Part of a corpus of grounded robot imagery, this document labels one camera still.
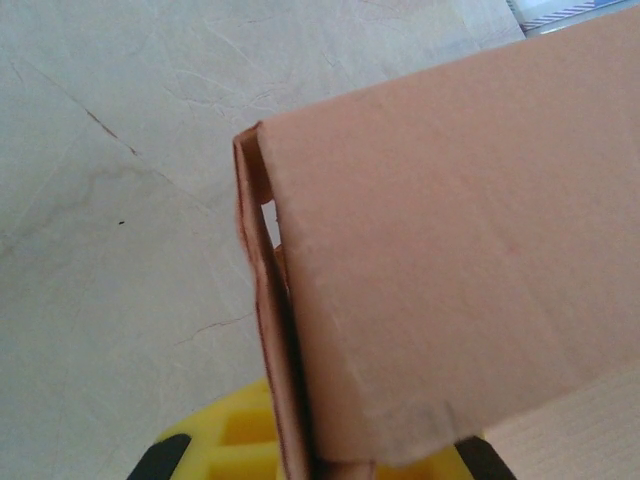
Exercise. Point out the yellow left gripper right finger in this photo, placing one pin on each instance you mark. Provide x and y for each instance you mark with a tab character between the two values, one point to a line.
487	460

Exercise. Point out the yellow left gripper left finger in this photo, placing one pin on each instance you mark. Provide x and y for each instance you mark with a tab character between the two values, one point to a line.
235	440

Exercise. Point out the orange paper box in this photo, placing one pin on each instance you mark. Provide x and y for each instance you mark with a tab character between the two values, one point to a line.
450	240

